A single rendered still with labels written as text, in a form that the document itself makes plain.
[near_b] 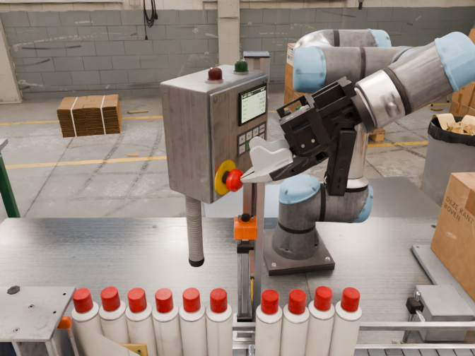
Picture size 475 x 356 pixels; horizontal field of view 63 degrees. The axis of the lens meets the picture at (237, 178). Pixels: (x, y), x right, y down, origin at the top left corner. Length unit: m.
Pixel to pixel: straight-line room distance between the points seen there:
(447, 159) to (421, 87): 2.74
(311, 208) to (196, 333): 0.51
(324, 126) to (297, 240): 0.66
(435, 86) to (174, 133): 0.38
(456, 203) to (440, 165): 2.11
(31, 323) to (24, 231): 0.87
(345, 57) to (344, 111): 0.11
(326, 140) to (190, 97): 0.21
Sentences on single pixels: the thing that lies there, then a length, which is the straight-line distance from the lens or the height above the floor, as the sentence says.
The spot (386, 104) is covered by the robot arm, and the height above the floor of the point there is 1.46.
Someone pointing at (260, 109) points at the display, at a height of 1.42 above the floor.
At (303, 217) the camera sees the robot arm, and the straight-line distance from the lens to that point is 1.15.
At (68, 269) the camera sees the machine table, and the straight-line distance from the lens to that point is 1.31.
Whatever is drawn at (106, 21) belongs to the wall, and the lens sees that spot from 6.07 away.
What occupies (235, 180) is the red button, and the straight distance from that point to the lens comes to 0.62.
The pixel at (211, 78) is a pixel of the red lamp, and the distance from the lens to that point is 0.61.
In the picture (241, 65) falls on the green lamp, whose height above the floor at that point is 1.49.
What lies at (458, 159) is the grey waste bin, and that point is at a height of 0.42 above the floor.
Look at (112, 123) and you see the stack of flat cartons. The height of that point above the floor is 0.12.
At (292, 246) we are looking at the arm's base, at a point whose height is 0.90.
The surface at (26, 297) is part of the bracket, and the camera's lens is 0.77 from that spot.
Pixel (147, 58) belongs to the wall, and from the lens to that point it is 6.08.
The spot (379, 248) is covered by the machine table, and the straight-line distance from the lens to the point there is 1.37.
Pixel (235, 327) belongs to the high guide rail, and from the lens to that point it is 0.88.
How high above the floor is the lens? 1.62
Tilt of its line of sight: 27 degrees down
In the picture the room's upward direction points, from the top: straight up
